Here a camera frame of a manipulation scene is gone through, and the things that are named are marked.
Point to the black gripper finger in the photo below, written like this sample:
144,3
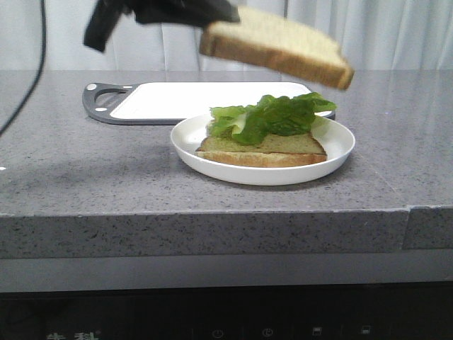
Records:
104,19

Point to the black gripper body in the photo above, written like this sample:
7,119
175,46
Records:
197,13

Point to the toast bread slice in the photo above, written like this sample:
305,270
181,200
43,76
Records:
267,40
274,151

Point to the green lettuce leaf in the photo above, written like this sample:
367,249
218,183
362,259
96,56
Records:
283,116

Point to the grey white curtain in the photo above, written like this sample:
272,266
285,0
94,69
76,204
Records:
374,35

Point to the white round plate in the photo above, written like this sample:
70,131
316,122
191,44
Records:
337,140

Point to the black appliance control panel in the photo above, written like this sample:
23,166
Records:
382,311

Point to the white cutting board black handle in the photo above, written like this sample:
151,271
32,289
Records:
168,103

